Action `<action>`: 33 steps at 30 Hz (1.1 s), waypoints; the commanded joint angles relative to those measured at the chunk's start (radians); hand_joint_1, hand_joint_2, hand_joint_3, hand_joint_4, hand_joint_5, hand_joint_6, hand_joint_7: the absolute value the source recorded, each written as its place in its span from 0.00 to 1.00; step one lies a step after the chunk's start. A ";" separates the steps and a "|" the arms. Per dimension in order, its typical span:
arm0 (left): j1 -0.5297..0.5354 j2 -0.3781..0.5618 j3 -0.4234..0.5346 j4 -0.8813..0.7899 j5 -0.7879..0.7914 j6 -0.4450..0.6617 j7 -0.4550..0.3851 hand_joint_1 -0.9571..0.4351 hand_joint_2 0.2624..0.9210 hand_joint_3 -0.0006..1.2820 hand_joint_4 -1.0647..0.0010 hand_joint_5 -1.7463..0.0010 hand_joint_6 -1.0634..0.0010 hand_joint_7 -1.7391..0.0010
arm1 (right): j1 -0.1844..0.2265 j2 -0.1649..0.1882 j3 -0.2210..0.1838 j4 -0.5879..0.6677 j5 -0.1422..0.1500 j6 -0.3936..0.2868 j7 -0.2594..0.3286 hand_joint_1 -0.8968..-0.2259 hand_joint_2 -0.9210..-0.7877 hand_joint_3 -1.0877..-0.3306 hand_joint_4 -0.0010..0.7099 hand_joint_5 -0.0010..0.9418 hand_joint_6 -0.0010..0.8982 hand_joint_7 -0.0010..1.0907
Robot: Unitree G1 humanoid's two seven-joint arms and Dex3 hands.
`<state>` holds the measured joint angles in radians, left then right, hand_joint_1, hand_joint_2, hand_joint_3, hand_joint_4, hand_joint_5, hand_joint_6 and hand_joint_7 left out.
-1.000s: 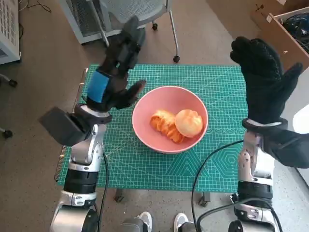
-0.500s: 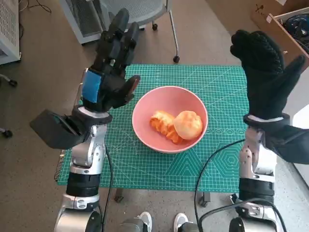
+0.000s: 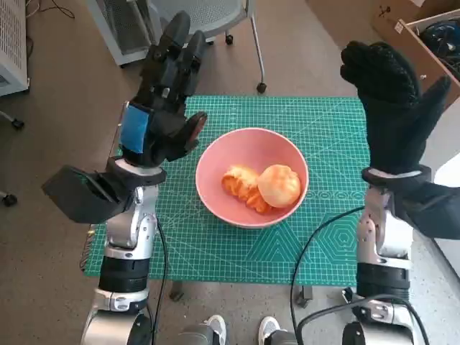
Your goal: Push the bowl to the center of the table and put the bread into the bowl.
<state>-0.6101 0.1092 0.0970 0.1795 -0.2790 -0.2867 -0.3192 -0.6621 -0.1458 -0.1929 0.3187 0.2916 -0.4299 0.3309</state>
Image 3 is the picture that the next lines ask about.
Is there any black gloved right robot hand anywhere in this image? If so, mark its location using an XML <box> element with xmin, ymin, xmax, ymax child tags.
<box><xmin>339</xmin><ymin>40</ymin><xmax>452</xmax><ymax>177</ymax></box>

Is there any white perforated appliance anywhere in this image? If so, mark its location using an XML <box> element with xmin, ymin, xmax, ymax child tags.
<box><xmin>0</xmin><ymin>0</ymin><xmax>30</xmax><ymax>97</ymax></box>

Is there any pink bowl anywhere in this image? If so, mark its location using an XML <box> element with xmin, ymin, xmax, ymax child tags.
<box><xmin>195</xmin><ymin>128</ymin><xmax>310</xmax><ymax>230</ymax></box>

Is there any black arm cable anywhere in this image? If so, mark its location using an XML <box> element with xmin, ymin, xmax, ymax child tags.
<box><xmin>145</xmin><ymin>221</ymin><xmax>169</xmax><ymax>345</ymax></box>
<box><xmin>289</xmin><ymin>205</ymin><xmax>428</xmax><ymax>345</ymax></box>

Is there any green cutting mat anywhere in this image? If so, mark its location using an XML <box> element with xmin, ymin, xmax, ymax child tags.
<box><xmin>83</xmin><ymin>94</ymin><xmax>371</xmax><ymax>287</ymax></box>

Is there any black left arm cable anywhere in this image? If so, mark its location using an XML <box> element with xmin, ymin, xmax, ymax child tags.
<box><xmin>145</xmin><ymin>221</ymin><xmax>169</xmax><ymax>345</ymax></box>

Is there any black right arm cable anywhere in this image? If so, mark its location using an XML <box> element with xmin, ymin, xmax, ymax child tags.
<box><xmin>289</xmin><ymin>205</ymin><xmax>428</xmax><ymax>345</ymax></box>

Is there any grey mesh office chair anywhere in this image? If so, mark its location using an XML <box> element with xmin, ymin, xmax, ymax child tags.
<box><xmin>145</xmin><ymin>0</ymin><xmax>269</xmax><ymax>93</ymax></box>

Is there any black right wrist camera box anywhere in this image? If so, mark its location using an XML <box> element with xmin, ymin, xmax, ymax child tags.
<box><xmin>390</xmin><ymin>181</ymin><xmax>460</xmax><ymax>240</ymax></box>

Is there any white desk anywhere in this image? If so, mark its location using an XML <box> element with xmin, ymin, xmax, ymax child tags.
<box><xmin>423</xmin><ymin>102</ymin><xmax>460</xmax><ymax>280</ymax></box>

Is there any long toy bread loaf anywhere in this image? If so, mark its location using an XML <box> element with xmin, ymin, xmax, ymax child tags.
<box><xmin>221</xmin><ymin>164</ymin><xmax>274</xmax><ymax>216</ymax></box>

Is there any white rounded object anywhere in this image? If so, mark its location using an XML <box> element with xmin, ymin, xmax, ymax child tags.
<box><xmin>433</xmin><ymin>152</ymin><xmax>460</xmax><ymax>198</ymax></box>

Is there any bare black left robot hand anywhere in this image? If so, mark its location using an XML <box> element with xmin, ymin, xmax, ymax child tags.
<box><xmin>118</xmin><ymin>10</ymin><xmax>208</xmax><ymax>168</ymax></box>

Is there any tangled cable bundle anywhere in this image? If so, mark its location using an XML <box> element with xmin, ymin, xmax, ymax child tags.
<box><xmin>418</xmin><ymin>21</ymin><xmax>460</xmax><ymax>78</ymax></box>

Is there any wooden crate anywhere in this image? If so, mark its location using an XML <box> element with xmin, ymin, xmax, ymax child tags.
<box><xmin>380</xmin><ymin>9</ymin><xmax>460</xmax><ymax>109</ymax></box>

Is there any brown cardboard box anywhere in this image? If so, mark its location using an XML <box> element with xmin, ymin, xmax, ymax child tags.
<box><xmin>372</xmin><ymin>0</ymin><xmax>460</xmax><ymax>37</ymax></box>

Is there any round toy bread bun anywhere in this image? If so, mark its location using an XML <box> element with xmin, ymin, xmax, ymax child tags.
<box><xmin>257</xmin><ymin>164</ymin><xmax>302</xmax><ymax>208</ymax></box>

